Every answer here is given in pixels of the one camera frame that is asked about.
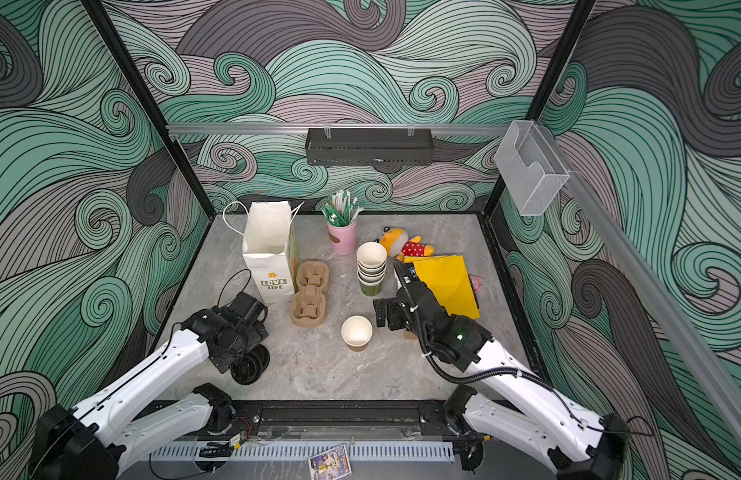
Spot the brown paper coffee cup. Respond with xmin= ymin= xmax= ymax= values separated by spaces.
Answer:
xmin=340 ymin=315 xmax=373 ymax=352

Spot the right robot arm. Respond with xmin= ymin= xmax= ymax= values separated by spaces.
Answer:
xmin=374 ymin=281 xmax=630 ymax=479

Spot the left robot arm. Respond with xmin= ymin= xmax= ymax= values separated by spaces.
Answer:
xmin=28 ymin=292 xmax=270 ymax=479

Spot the stack of black lids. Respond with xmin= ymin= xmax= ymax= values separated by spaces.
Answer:
xmin=230 ymin=345 xmax=270 ymax=385

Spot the yellow napkin stack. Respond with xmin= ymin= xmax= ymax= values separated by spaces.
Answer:
xmin=405 ymin=255 xmax=480 ymax=320

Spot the pink small object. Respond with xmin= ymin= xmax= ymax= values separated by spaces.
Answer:
xmin=470 ymin=275 xmax=484 ymax=294

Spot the yellow plush toy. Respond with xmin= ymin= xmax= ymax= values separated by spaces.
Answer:
xmin=378 ymin=226 xmax=435 ymax=261

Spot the stack of paper cups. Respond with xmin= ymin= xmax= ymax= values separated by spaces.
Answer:
xmin=356 ymin=242 xmax=388 ymax=297

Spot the brown cardboard cup carrier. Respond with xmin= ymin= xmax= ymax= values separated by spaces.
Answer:
xmin=290 ymin=260 xmax=330 ymax=328

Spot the white paper bag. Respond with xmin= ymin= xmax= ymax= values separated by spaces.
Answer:
xmin=222 ymin=201 xmax=302 ymax=305

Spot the wrapped straws bundle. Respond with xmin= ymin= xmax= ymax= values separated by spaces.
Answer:
xmin=320 ymin=190 xmax=364 ymax=227

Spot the colourful card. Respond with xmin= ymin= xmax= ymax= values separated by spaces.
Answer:
xmin=308 ymin=444 xmax=352 ymax=480

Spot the clear acrylic wall holder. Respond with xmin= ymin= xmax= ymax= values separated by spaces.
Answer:
xmin=494 ymin=120 xmax=570 ymax=217

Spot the black wall shelf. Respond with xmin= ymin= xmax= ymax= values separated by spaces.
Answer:
xmin=304 ymin=127 xmax=435 ymax=167

